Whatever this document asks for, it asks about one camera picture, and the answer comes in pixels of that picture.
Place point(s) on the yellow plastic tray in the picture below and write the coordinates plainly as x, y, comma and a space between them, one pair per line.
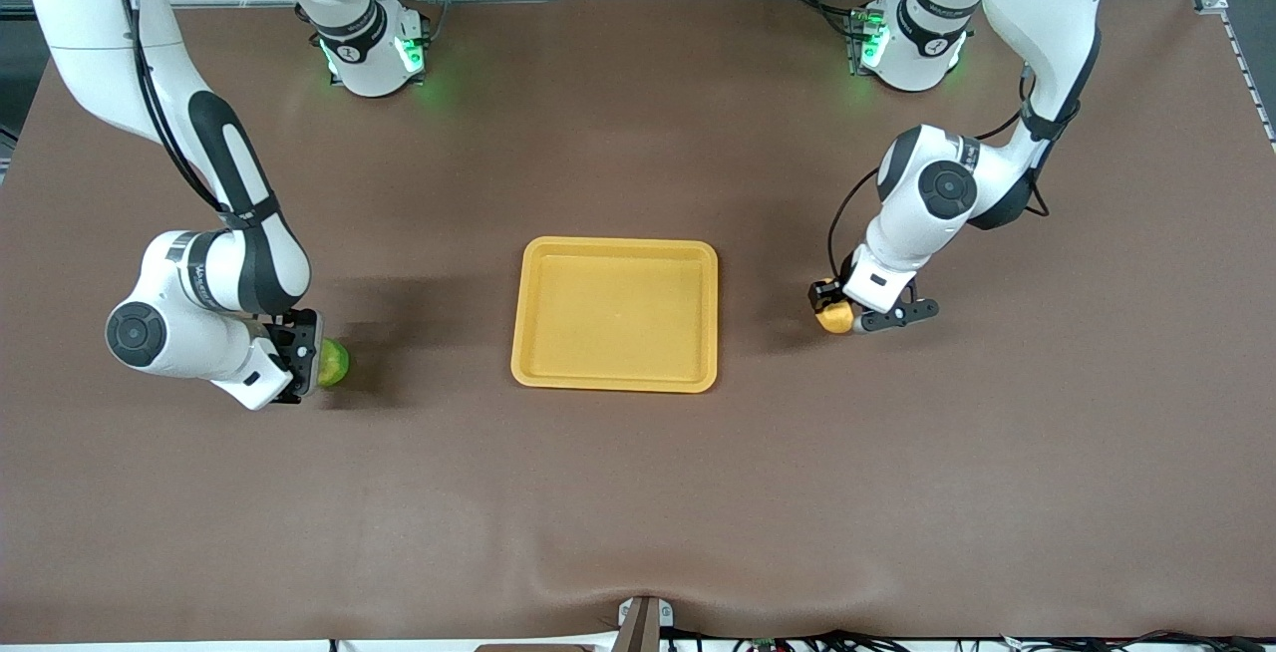
616, 315

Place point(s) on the green apple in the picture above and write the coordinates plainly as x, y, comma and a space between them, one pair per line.
335, 363

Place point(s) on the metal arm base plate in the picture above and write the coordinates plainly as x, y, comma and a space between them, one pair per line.
857, 44
427, 39

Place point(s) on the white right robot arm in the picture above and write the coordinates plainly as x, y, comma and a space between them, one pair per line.
90, 34

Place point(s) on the yellow potato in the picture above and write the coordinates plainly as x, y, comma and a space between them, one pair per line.
835, 319

